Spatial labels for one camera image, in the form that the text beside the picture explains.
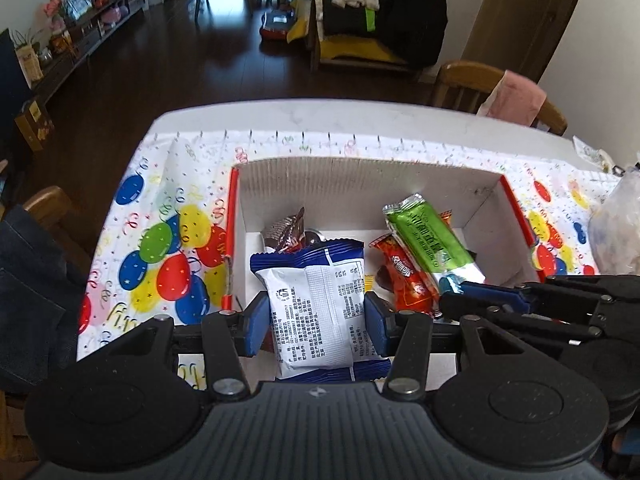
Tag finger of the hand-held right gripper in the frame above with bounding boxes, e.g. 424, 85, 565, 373
459, 274, 640, 312
438, 291, 604, 344

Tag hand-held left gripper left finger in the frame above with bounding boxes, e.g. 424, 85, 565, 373
111, 291, 272, 402

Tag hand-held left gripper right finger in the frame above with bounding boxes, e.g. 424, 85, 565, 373
364, 291, 531, 397

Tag red snack packet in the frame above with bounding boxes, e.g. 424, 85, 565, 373
370, 232, 441, 319

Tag blue and white snack packet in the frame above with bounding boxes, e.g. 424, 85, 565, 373
249, 241, 393, 384

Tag green snack packet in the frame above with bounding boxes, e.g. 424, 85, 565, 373
382, 194, 487, 294

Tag shiny brown snack packet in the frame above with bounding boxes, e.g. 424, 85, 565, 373
262, 207, 307, 256

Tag red cardboard box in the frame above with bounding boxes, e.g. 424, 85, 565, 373
222, 156, 545, 396

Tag large clear plastic bag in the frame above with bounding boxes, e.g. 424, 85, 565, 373
587, 170, 640, 278

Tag balloon print tablecloth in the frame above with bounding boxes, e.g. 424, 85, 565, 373
75, 130, 640, 392

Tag small clear plastic packet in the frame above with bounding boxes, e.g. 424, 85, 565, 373
572, 135, 616, 173

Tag pink cloth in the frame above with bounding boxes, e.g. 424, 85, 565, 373
477, 70, 548, 128

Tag wooden chair with pink cloth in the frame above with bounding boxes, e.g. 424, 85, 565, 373
432, 60, 568, 136

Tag wooden chair with denim jacket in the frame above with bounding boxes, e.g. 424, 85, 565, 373
0, 185, 96, 461

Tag wooden bench with yellow cushion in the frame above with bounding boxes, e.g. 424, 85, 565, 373
287, 0, 426, 78

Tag wooden door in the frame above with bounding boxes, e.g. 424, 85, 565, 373
460, 0, 593, 83

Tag black jacket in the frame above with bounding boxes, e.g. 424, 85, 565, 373
322, 0, 448, 68

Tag red floor toy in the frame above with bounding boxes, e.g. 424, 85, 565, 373
259, 7, 296, 43

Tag long low TV cabinet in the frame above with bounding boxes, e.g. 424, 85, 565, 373
30, 0, 148, 106

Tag dark tall cabinet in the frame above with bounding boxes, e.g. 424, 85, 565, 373
0, 27, 33, 161

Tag beige paper bag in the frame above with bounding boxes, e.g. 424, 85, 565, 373
15, 42, 45, 86

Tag pink flowers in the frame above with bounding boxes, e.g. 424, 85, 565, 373
42, 0, 68, 31

